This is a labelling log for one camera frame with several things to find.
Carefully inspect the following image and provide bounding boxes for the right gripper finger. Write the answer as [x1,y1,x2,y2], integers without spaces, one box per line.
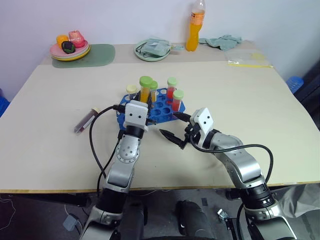
[172,112,193,124]
[158,128,188,150]

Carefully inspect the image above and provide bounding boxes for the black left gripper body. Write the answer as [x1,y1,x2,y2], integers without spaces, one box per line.
[128,97,157,126]

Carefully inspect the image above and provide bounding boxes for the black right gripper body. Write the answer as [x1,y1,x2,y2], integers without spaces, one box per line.
[184,121,204,149]

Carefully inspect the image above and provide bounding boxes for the yellow test tube green cap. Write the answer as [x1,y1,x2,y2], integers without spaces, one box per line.
[139,75,154,104]
[149,80,159,103]

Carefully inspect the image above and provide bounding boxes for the test tube cream cap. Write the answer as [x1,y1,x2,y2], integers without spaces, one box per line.
[126,84,138,100]

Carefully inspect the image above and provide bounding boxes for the blue test tube rack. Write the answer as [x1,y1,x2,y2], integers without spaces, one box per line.
[115,87,187,131]

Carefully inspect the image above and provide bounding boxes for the red test tube green cap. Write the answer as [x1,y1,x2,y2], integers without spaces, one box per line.
[166,77,179,100]
[171,89,185,112]

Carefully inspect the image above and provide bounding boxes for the light green round plate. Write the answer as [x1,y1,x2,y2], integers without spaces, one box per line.
[133,38,172,62]

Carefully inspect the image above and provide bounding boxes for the clear bag with contents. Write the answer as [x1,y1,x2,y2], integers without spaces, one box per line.
[135,37,174,58]

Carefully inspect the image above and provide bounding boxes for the green placemat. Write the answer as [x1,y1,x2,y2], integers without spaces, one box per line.
[51,43,117,69]

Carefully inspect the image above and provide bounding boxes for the dark red tube cream cap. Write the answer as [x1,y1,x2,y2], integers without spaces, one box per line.
[73,107,102,136]

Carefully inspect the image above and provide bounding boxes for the yellow plate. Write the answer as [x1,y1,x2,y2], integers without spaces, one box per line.
[51,47,91,62]

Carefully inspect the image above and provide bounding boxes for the pale green plate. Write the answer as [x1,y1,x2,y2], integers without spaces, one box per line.
[51,44,91,60]

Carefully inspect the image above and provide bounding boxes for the orange drink bottle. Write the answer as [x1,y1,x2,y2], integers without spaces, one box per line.
[185,0,207,53]

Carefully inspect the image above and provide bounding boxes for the green cloth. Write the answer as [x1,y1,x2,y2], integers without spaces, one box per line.
[198,34,243,52]

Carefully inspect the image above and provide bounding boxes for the pink toy food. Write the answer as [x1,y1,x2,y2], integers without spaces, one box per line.
[67,30,86,49]

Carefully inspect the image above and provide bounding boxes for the dark rounded shape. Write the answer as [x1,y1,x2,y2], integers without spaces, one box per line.
[174,199,214,240]

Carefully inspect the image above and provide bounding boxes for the black green toy food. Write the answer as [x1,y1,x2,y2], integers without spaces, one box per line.
[61,40,77,54]

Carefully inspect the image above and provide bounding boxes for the clear zip bag yellow strip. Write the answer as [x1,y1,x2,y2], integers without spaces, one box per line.
[224,48,274,69]

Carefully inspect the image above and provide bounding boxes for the metal caster wheel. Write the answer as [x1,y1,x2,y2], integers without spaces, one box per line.
[216,208,229,223]

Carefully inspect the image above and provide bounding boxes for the pink plate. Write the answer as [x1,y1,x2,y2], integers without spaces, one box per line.
[49,39,90,58]

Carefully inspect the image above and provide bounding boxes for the orange toy food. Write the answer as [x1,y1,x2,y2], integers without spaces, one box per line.
[55,34,70,48]

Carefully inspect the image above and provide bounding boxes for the blue ribbed container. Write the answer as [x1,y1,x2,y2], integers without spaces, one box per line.
[285,75,305,95]

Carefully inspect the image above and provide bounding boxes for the grey fabric cover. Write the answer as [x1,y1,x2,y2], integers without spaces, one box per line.
[271,183,320,222]

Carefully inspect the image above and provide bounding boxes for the black chair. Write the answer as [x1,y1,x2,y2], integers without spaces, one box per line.
[292,55,320,121]

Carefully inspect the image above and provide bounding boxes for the grey power adapter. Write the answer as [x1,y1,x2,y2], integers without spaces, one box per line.
[62,213,79,231]

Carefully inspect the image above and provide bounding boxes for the blue crate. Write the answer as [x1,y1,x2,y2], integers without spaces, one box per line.
[0,87,11,119]

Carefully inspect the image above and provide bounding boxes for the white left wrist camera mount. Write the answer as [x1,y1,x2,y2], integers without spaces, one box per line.
[123,99,150,132]

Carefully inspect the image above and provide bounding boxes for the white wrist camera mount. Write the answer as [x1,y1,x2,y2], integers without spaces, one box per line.
[190,107,215,137]
[123,99,150,132]

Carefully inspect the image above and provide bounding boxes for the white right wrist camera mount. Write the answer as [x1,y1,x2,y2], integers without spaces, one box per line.
[190,107,215,137]

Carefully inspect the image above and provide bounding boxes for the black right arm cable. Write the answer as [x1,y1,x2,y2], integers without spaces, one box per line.
[188,133,274,187]

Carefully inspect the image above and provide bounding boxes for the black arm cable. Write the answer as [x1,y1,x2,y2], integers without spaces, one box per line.
[88,104,126,193]
[188,133,274,187]

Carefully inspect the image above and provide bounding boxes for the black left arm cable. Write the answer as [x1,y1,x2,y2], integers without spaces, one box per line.
[88,104,126,193]

